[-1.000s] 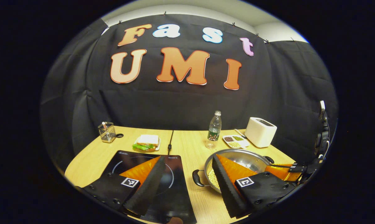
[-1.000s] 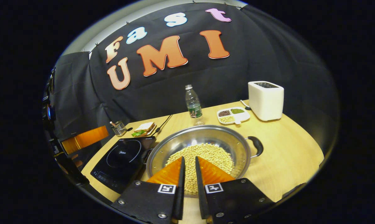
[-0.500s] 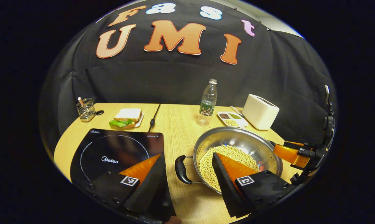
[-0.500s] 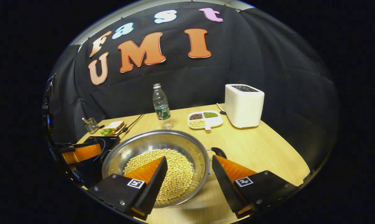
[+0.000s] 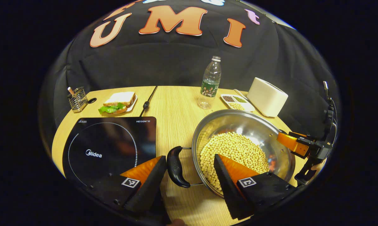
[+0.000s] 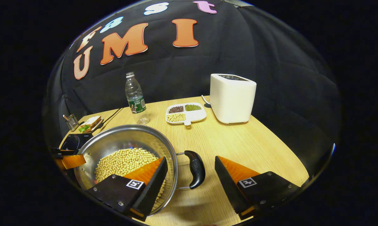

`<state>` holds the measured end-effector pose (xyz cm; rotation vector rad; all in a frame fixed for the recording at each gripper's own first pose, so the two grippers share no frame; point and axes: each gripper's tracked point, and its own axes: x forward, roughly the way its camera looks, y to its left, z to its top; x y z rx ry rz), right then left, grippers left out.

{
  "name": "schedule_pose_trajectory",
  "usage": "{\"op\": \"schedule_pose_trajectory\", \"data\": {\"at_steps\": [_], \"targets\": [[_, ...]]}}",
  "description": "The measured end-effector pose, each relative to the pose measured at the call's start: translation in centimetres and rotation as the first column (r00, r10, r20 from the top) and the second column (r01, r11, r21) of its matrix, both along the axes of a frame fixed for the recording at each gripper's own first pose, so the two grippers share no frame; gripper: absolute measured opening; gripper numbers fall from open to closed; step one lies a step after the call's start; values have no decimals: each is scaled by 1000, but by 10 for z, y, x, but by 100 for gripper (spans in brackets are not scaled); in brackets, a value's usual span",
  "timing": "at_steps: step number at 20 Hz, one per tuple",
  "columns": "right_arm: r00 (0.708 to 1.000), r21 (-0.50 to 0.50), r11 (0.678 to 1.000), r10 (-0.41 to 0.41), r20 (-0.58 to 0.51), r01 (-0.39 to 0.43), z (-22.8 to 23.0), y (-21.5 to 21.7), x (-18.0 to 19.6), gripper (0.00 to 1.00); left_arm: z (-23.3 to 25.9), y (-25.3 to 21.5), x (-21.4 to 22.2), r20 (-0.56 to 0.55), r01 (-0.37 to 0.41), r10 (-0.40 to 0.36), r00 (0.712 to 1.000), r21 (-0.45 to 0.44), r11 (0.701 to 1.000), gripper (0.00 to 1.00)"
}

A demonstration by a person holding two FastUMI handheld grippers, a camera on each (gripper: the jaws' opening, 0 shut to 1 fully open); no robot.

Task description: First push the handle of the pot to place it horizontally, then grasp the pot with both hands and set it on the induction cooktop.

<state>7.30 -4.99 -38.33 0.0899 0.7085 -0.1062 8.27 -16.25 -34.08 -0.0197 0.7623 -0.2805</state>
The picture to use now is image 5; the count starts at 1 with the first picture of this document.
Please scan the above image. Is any black power cable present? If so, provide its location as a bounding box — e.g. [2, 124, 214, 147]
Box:
[139, 85, 158, 117]

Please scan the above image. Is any sandwich with lettuce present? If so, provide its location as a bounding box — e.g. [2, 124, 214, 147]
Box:
[98, 91, 136, 115]

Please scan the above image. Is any white divided dish of beans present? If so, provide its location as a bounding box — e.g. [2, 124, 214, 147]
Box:
[220, 94, 255, 112]

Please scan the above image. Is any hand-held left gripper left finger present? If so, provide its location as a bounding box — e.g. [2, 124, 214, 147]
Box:
[89, 155, 168, 214]

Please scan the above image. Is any metal wire utensil holder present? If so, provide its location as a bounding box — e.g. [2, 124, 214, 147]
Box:
[67, 86, 89, 113]

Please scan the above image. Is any white toaster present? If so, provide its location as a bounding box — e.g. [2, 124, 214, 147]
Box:
[246, 77, 289, 118]

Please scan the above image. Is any white toaster cable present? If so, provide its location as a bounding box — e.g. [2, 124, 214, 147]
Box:
[234, 89, 249, 101]

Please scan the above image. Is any black induction cooktop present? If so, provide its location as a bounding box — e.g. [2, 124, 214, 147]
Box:
[62, 117, 157, 189]

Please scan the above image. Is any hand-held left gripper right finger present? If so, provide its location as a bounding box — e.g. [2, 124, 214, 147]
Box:
[213, 154, 299, 220]

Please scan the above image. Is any clear plastic water bottle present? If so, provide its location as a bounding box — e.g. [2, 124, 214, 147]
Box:
[198, 56, 222, 110]

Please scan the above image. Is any heap of yellow soybeans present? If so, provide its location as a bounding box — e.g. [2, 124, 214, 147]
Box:
[199, 131, 270, 193]

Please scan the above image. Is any steel pot with black handle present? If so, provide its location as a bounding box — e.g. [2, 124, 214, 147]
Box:
[167, 109, 296, 199]

